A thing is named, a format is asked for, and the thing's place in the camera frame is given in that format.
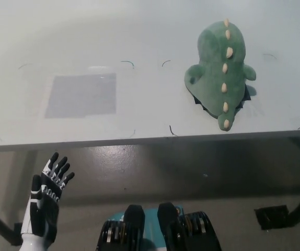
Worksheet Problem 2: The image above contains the grey tape square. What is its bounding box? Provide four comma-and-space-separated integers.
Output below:
44, 72, 117, 119

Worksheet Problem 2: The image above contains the black tape square on table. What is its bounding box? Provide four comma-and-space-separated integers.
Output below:
193, 85, 252, 111

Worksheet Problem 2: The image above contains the black floor tape patch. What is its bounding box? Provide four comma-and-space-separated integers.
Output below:
254, 205, 290, 231
13, 222, 23, 246

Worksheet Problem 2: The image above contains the black and teal robot body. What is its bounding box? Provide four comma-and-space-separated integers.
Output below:
95, 201, 223, 251

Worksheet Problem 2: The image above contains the green plush dinosaur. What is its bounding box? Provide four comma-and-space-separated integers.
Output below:
183, 17, 257, 132

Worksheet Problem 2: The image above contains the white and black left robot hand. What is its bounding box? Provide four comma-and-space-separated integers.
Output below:
21, 152, 75, 243

